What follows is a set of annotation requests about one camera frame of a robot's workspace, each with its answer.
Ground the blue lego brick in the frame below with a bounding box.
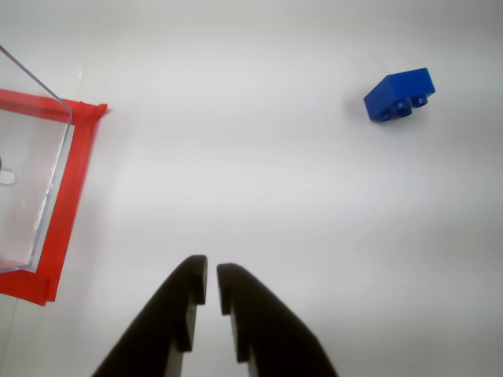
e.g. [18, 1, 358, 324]
[363, 68, 436, 123]

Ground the transparent plastic box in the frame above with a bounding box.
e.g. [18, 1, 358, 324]
[0, 44, 75, 274]

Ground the red tape frame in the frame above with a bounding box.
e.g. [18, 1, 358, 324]
[0, 88, 109, 306]

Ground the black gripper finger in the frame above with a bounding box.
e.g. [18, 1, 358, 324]
[90, 254, 208, 377]
[216, 262, 340, 377]

